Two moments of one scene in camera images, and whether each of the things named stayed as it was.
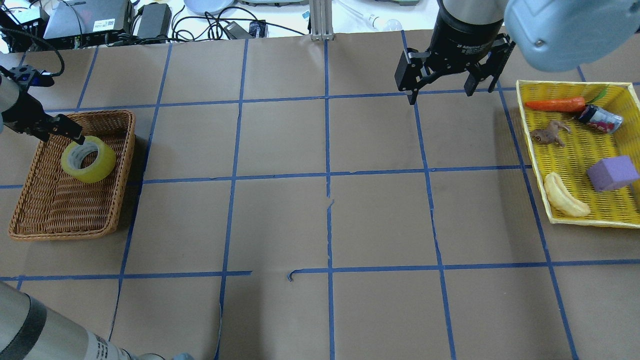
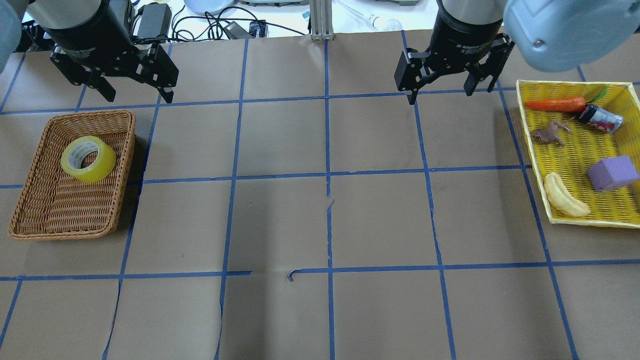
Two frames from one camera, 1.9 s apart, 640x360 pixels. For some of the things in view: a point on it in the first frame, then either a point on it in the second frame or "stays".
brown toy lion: x=548 y=135 stays
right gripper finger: x=411 y=72 stays
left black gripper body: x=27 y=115 to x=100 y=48
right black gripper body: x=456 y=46 stays
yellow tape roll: x=73 y=154 stays
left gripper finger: x=62 y=125 to x=81 y=75
